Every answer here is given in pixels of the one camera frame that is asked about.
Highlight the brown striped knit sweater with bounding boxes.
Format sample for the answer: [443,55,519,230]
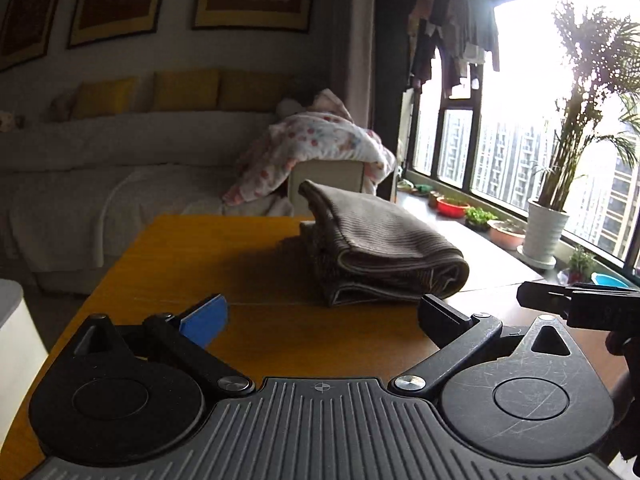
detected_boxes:
[298,180,470,306]

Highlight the hanging clothes on rack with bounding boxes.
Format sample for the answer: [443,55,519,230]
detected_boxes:
[408,0,500,94]

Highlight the dark gloved right hand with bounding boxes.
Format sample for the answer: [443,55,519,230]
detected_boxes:
[598,332,639,477]

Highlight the blue plastic basin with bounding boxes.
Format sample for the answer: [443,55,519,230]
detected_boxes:
[591,272,630,288]

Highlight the white ribbed plant pot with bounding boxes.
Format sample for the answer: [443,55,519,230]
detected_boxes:
[516,200,570,270]

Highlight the terracotta plant pot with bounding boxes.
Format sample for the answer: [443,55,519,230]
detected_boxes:
[487,219,525,250]

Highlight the red plastic bowl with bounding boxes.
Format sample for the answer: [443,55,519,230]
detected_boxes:
[437,196,470,219]

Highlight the grey white storage box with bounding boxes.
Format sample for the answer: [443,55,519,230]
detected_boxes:
[0,278,48,442]

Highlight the beige covered sofa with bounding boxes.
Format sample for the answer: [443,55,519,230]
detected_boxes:
[0,109,367,296]

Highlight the pink dotted white blanket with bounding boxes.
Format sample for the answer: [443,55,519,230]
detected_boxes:
[222,89,396,206]

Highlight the tall potted palm plant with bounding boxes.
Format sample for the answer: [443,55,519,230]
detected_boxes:
[536,0,639,212]

